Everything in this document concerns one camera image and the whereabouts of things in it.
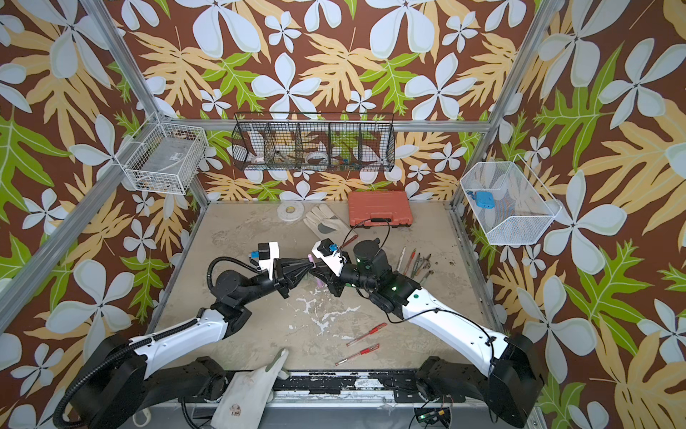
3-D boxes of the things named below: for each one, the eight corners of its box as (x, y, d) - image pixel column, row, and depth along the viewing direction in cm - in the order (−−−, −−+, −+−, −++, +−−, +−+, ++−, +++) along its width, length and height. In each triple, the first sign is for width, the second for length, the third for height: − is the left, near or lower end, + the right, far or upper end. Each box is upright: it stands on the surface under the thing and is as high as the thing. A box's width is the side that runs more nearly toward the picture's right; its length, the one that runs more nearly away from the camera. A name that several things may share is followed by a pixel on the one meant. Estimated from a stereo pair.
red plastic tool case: (349, 229, 113) (349, 221, 109) (348, 198, 125) (348, 190, 121) (412, 229, 113) (414, 221, 109) (405, 198, 125) (407, 190, 121)
